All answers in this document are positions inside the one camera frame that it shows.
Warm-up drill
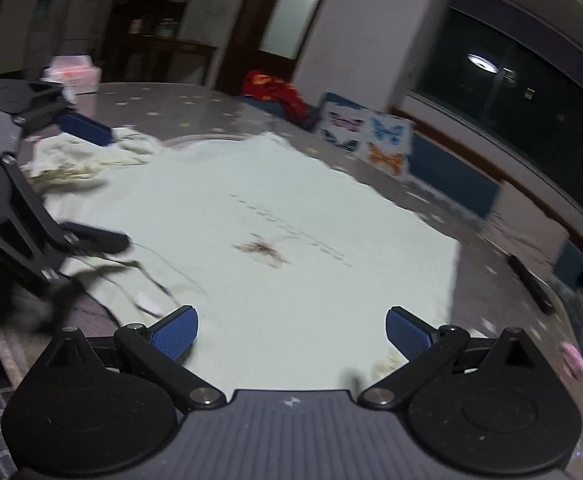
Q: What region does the pink white tissue box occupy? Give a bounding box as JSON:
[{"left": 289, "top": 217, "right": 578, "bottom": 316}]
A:
[{"left": 42, "top": 54, "right": 103, "bottom": 96}]

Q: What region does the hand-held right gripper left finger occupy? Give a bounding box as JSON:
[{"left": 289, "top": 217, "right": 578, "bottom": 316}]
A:
[{"left": 46, "top": 305, "right": 228, "bottom": 409}]

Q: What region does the white cabinet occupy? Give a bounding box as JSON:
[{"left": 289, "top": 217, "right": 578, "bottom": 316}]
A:
[{"left": 24, "top": 0, "right": 100, "bottom": 78}]

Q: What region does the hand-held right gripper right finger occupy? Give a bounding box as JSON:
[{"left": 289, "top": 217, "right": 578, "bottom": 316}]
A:
[{"left": 359, "top": 306, "right": 539, "bottom": 409}]

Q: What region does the butterfly print board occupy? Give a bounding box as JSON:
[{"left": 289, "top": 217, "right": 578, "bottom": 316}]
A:
[{"left": 316, "top": 92, "right": 415, "bottom": 183}]

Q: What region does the black remote control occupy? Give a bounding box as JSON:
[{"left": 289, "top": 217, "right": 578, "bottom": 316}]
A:
[{"left": 508, "top": 255, "right": 555, "bottom": 316}]

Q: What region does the dark wooden shelf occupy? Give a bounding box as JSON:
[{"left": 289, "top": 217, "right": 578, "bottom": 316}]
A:
[{"left": 104, "top": 0, "right": 220, "bottom": 93}]

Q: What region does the dark window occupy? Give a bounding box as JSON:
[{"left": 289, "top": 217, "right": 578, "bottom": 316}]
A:
[{"left": 406, "top": 0, "right": 583, "bottom": 218}]

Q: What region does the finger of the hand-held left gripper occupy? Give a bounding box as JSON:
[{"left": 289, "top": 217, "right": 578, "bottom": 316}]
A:
[
  {"left": 14, "top": 81, "right": 113, "bottom": 147},
  {"left": 0, "top": 155, "right": 131, "bottom": 282}
]

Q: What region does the red cloth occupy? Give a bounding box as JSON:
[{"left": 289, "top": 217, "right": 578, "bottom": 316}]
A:
[{"left": 242, "top": 70, "right": 315, "bottom": 123}]

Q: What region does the pale green shirt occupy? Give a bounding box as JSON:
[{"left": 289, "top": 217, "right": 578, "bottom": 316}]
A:
[{"left": 46, "top": 132, "right": 462, "bottom": 396}]

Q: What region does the door with frosted glass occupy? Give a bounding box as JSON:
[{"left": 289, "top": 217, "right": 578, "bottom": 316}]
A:
[{"left": 216, "top": 0, "right": 335, "bottom": 96}]

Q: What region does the blue padded wall cushion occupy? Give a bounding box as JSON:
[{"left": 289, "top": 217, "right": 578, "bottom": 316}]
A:
[
  {"left": 554, "top": 240, "right": 583, "bottom": 293},
  {"left": 411, "top": 135, "right": 502, "bottom": 221}
]

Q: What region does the cream knitted garment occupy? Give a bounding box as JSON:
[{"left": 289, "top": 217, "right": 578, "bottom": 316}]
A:
[{"left": 29, "top": 127, "right": 165, "bottom": 196}]

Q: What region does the pink plush toy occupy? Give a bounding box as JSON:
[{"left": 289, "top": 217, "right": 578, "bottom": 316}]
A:
[{"left": 559, "top": 341, "right": 583, "bottom": 383}]

